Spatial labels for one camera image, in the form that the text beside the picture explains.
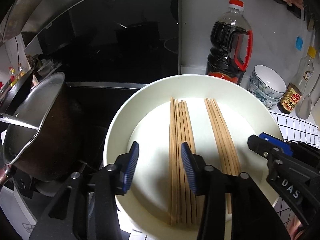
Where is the yellow-capped sauce bottle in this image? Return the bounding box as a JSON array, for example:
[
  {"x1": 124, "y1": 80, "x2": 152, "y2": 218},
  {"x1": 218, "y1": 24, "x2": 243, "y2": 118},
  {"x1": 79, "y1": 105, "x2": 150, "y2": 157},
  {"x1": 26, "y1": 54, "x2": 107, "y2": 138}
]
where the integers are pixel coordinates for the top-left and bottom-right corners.
[{"x1": 277, "y1": 46, "x2": 317, "y2": 115}]

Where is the metal spatula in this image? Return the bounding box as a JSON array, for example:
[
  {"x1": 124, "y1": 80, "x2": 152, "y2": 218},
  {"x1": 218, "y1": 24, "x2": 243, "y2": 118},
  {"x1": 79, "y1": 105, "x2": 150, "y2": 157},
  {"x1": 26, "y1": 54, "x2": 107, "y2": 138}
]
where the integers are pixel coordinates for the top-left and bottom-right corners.
[{"x1": 297, "y1": 72, "x2": 320, "y2": 119}]

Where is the steel range hood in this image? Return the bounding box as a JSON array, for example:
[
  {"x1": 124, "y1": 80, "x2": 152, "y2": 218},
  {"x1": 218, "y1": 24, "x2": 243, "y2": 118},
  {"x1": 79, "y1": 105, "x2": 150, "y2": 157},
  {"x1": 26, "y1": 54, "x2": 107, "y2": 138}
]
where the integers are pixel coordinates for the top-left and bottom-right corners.
[{"x1": 0, "y1": 0, "x2": 180, "y2": 44}]

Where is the pile of wooden chopsticks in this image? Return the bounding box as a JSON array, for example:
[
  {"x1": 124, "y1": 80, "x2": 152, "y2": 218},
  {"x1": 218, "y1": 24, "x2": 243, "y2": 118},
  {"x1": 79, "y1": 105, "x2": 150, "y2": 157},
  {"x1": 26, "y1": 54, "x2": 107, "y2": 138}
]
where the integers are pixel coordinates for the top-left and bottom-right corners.
[{"x1": 204, "y1": 98, "x2": 242, "y2": 214}]

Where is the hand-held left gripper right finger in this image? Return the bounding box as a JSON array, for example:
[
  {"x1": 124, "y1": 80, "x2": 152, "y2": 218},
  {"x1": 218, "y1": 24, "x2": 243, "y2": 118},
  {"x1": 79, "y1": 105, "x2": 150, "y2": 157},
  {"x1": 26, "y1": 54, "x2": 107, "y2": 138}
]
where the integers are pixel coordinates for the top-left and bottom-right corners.
[{"x1": 180, "y1": 142, "x2": 295, "y2": 240}]

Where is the white patterned bowl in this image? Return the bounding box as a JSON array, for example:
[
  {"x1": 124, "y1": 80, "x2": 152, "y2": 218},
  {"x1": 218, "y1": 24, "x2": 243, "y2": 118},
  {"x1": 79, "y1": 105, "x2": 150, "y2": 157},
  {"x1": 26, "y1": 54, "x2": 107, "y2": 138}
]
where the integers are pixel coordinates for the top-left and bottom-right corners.
[
  {"x1": 249, "y1": 87, "x2": 280, "y2": 109},
  {"x1": 251, "y1": 65, "x2": 287, "y2": 99},
  {"x1": 250, "y1": 81, "x2": 284, "y2": 104}
]

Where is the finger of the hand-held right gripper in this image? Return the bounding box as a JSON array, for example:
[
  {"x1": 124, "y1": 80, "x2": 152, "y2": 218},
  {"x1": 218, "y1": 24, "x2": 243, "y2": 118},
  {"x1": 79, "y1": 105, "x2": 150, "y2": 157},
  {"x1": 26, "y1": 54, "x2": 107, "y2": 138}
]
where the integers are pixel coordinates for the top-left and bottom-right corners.
[
  {"x1": 259, "y1": 132, "x2": 293, "y2": 156},
  {"x1": 247, "y1": 134, "x2": 278, "y2": 160}
]

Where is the metal ladle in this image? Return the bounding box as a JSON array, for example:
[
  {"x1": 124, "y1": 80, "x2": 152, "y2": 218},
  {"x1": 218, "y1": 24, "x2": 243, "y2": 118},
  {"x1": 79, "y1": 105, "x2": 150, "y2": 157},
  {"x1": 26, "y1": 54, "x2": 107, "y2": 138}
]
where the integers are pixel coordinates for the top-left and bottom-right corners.
[{"x1": 0, "y1": 114, "x2": 40, "y2": 130}]

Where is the black gas stove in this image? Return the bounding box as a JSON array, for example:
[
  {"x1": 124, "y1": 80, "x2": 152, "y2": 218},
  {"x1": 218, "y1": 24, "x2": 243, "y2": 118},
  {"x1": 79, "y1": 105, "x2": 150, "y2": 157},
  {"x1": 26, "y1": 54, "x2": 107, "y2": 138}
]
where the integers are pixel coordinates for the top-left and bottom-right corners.
[{"x1": 10, "y1": 120, "x2": 118, "y2": 240}]

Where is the white round tray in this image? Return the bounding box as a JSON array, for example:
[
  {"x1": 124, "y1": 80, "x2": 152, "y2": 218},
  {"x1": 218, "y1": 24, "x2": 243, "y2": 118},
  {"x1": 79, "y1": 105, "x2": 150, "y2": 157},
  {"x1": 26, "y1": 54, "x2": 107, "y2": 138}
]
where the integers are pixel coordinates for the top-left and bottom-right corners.
[{"x1": 103, "y1": 74, "x2": 284, "y2": 240}]

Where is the white checked cloth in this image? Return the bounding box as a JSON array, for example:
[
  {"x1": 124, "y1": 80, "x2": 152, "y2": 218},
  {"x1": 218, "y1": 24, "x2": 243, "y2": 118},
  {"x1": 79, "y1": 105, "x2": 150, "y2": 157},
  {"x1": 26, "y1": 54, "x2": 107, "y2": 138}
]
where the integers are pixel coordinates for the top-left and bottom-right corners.
[{"x1": 270, "y1": 110, "x2": 320, "y2": 240}]

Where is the dark metal saucepan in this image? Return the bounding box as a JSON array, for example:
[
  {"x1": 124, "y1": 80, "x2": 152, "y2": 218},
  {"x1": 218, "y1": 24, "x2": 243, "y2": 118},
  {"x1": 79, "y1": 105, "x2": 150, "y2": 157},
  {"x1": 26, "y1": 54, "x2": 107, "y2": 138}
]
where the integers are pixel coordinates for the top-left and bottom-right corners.
[{"x1": 0, "y1": 72, "x2": 87, "y2": 188}]

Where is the large dark sauce bottle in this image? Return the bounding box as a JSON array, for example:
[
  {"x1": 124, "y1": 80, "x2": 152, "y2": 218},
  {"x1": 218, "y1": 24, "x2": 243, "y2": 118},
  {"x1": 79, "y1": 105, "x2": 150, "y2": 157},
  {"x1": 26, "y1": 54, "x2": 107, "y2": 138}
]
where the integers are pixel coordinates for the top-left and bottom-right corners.
[{"x1": 205, "y1": 0, "x2": 253, "y2": 86}]

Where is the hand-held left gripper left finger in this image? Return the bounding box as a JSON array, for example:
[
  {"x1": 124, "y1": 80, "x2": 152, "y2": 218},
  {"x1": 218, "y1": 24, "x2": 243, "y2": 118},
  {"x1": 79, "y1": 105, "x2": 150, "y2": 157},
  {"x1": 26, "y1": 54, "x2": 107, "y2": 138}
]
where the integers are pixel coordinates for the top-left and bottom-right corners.
[{"x1": 29, "y1": 141, "x2": 140, "y2": 240}]

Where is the long wooden chopstick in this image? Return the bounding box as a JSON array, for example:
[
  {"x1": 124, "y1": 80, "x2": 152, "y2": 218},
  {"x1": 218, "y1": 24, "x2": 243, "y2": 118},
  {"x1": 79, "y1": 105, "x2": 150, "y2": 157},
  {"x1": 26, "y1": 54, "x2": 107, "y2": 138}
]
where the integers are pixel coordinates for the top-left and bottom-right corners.
[
  {"x1": 169, "y1": 96, "x2": 175, "y2": 226},
  {"x1": 174, "y1": 99, "x2": 181, "y2": 225},
  {"x1": 181, "y1": 100, "x2": 191, "y2": 225},
  {"x1": 186, "y1": 101, "x2": 199, "y2": 225}
]

